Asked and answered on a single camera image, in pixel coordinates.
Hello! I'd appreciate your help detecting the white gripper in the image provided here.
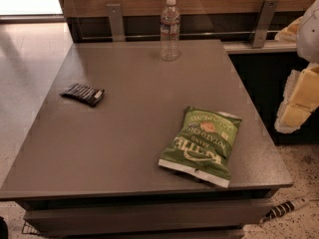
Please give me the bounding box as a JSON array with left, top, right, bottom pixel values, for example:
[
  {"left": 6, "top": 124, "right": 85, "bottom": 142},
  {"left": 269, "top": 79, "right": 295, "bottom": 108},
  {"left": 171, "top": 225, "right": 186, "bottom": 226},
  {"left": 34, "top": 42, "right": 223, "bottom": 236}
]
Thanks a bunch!
[{"left": 274, "top": 0, "right": 319, "bottom": 133}]

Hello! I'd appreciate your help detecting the dark rxbar chocolate bar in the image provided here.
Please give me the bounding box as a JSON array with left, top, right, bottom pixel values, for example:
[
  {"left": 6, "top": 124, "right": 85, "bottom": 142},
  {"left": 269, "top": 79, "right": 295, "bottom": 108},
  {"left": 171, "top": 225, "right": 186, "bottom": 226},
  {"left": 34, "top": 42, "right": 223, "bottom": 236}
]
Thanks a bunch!
[{"left": 60, "top": 83, "right": 105, "bottom": 108}]

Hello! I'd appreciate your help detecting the green kettle chips bag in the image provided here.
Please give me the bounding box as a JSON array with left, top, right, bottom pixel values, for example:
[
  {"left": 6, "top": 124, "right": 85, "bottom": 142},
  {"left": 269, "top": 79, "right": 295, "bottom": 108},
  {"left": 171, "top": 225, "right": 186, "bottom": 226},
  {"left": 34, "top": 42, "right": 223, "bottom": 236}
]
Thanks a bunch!
[{"left": 159, "top": 107, "right": 242, "bottom": 188}]

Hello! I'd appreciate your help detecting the clear plastic water bottle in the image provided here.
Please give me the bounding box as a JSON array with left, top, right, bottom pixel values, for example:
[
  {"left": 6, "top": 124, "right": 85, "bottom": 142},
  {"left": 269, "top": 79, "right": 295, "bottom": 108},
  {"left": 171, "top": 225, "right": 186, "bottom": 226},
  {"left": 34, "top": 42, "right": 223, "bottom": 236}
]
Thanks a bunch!
[{"left": 160, "top": 0, "right": 180, "bottom": 62}]

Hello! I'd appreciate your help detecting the grey table drawer base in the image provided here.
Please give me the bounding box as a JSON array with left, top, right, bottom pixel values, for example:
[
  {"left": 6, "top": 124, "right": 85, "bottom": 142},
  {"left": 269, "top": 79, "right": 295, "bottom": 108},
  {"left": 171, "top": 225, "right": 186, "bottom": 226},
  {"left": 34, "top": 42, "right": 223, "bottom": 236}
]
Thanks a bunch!
[{"left": 23, "top": 190, "right": 273, "bottom": 237}]

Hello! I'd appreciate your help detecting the right metal bracket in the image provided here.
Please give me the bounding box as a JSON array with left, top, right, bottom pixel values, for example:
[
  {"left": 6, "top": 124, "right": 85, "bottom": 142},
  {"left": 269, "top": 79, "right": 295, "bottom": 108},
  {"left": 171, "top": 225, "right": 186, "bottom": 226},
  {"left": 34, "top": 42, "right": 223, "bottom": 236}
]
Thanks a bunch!
[{"left": 250, "top": 0, "right": 279, "bottom": 48}]

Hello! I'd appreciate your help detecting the metal bracket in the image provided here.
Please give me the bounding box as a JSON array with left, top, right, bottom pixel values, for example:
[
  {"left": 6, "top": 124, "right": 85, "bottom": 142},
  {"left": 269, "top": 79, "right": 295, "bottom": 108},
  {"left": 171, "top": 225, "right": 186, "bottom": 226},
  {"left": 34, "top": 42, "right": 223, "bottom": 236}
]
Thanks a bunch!
[
  {"left": 107, "top": 3, "right": 126, "bottom": 42},
  {"left": 250, "top": 0, "right": 279, "bottom": 48}
]

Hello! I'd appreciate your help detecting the striped black white cable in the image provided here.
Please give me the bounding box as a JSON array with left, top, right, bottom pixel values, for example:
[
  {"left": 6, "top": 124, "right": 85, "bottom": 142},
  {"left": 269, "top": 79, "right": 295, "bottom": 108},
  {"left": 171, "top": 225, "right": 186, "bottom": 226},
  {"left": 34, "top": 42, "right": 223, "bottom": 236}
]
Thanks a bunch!
[{"left": 259, "top": 196, "right": 311, "bottom": 224}]

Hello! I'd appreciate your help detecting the left metal bracket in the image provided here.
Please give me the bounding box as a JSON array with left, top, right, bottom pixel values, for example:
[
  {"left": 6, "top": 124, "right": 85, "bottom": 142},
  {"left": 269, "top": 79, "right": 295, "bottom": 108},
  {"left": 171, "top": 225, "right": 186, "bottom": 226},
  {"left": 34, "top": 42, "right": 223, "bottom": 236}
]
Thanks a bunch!
[{"left": 107, "top": 3, "right": 126, "bottom": 42}]

